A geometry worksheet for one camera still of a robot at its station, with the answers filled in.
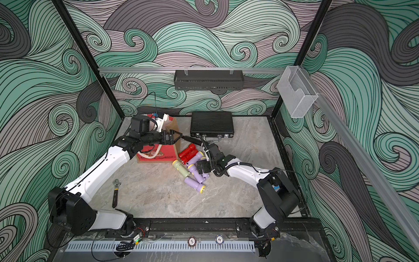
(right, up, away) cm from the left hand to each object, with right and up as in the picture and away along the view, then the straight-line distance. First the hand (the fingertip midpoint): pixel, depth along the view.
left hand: (176, 132), depth 77 cm
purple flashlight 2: (+14, -24, +11) cm, 30 cm away
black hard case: (+19, +5, +39) cm, 44 cm away
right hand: (+13, -19, +11) cm, 25 cm away
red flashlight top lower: (+2, -14, +19) cm, 23 cm away
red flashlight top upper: (+5, -10, +23) cm, 26 cm away
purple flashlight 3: (+7, -21, +13) cm, 25 cm away
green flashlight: (0, -21, +14) cm, 25 cm away
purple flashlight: (+8, -16, +18) cm, 25 cm away
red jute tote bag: (-8, -12, +13) cm, 19 cm away
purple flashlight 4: (+11, -29, +7) cm, 32 cm away
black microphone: (+7, -6, +27) cm, 29 cm away
